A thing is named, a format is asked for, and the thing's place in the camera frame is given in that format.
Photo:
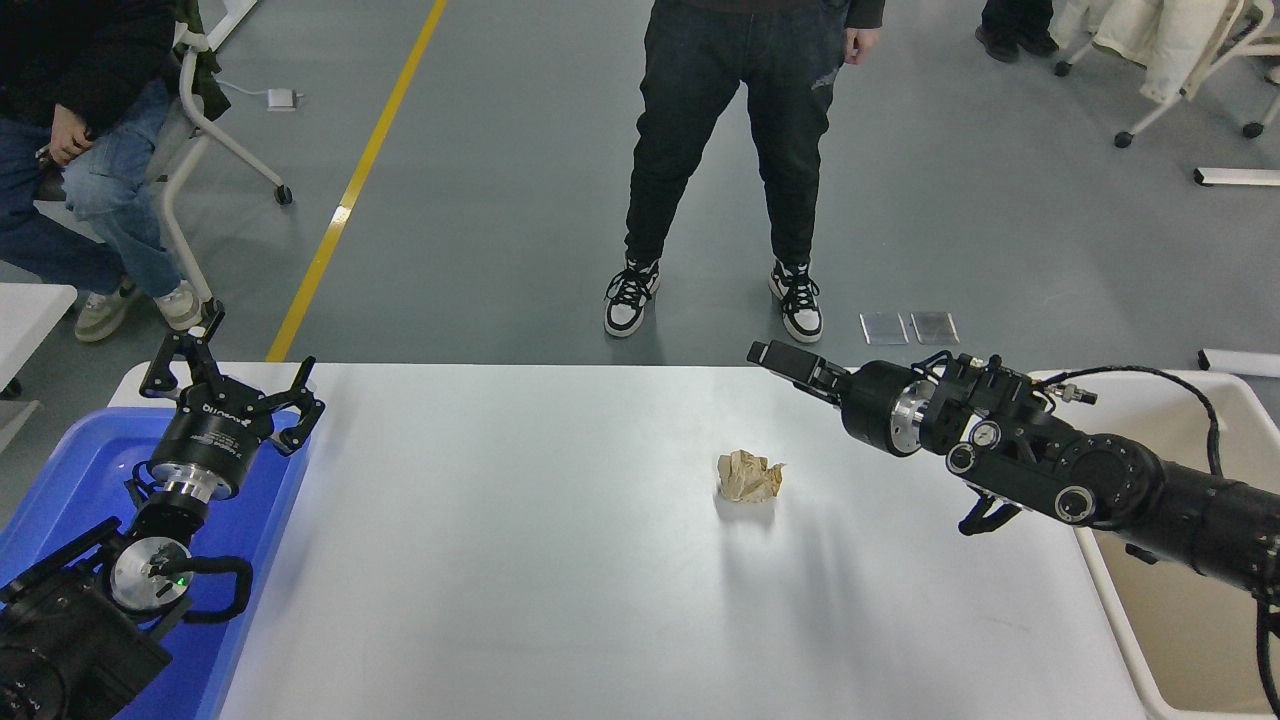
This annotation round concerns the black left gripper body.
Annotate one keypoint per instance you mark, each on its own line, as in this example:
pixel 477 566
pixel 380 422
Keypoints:
pixel 215 430

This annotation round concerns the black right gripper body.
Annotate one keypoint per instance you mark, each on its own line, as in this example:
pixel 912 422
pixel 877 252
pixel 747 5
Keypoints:
pixel 870 410

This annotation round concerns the tan paper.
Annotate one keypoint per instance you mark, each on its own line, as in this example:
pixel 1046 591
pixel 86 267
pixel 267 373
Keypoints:
pixel 750 477

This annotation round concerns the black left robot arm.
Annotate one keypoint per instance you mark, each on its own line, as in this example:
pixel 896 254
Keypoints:
pixel 60 640

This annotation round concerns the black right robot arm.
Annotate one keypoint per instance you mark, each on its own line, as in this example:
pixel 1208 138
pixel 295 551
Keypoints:
pixel 1100 480

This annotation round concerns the seated person's hand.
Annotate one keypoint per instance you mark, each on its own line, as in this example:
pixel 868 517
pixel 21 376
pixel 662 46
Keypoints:
pixel 70 135

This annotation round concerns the standing person's left hand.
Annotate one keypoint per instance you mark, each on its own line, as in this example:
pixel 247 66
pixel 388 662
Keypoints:
pixel 860 45

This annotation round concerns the metal floor plate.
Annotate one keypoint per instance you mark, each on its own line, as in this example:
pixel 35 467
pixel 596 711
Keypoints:
pixel 935 328
pixel 884 329

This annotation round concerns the blue plastic tray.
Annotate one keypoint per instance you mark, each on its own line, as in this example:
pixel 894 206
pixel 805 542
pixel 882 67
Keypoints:
pixel 80 470

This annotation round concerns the small white side table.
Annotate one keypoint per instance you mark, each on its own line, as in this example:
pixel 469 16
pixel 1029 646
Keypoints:
pixel 30 320

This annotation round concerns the seated person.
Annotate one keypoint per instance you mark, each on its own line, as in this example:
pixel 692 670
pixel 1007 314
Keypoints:
pixel 100 180

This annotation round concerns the standing person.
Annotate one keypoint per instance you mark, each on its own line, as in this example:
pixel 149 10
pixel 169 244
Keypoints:
pixel 700 120

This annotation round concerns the dark green jacket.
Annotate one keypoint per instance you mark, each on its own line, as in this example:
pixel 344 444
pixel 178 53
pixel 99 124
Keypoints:
pixel 205 85

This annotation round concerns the white power adapter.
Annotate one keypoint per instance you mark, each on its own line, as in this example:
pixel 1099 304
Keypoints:
pixel 282 99

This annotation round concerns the white rolling chair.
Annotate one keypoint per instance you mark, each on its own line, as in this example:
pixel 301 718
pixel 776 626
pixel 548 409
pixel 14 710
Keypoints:
pixel 186 80

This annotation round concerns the white floor bar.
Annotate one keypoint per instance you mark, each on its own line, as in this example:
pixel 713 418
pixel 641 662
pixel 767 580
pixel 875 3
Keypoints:
pixel 1240 362
pixel 1240 178

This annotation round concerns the large pale plastic bin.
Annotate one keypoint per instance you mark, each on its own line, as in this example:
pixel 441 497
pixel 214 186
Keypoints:
pixel 1180 630

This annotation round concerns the white chair with coat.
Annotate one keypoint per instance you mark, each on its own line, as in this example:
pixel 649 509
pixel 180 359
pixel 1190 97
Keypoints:
pixel 1180 95

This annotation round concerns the cream coat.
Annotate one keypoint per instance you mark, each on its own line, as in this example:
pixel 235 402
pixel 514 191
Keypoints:
pixel 1150 30

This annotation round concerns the white furniture frame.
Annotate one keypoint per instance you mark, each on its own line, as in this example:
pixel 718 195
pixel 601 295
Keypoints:
pixel 228 22

